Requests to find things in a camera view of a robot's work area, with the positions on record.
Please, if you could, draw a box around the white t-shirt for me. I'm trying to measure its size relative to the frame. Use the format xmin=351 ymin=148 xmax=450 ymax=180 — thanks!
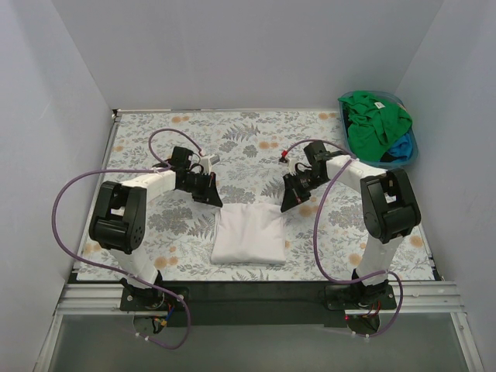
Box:
xmin=211 ymin=203 xmax=286 ymax=265

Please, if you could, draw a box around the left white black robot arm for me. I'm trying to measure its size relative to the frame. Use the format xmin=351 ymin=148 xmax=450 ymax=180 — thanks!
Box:
xmin=89 ymin=146 xmax=222 ymax=310

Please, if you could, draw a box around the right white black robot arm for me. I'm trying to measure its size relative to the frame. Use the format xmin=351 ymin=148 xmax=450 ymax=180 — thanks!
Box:
xmin=279 ymin=139 xmax=421 ymax=309

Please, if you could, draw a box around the blue plastic laundry basket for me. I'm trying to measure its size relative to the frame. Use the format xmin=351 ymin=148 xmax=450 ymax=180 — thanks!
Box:
xmin=337 ymin=90 xmax=421 ymax=171

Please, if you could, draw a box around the green t-shirt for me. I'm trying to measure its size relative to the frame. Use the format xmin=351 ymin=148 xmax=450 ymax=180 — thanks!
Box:
xmin=339 ymin=91 xmax=414 ymax=163

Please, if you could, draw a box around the blue t-shirt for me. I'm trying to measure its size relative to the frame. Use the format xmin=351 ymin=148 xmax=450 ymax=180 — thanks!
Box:
xmin=381 ymin=133 xmax=413 ymax=163

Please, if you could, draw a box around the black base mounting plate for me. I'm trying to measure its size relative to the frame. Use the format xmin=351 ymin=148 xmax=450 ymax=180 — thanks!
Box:
xmin=119 ymin=279 xmax=399 ymax=330

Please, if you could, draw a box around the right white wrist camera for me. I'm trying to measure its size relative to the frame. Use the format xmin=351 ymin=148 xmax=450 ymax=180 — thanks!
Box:
xmin=278 ymin=150 xmax=298 ymax=175

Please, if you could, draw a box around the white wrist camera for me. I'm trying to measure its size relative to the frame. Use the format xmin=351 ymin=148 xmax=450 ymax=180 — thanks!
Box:
xmin=278 ymin=150 xmax=298 ymax=175
xmin=199 ymin=154 xmax=220 ymax=174

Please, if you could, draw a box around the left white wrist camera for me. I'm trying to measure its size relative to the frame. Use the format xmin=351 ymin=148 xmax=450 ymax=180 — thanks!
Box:
xmin=199 ymin=154 xmax=220 ymax=174

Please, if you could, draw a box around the aluminium frame rail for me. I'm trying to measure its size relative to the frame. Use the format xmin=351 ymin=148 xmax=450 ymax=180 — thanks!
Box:
xmin=56 ymin=281 xmax=466 ymax=315

